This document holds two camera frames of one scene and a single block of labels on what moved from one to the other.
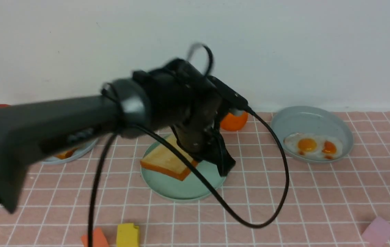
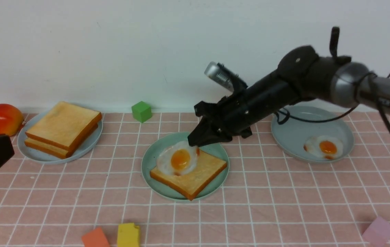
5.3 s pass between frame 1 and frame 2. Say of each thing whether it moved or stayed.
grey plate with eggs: stayed
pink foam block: stayed
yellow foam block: stayed
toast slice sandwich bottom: moved
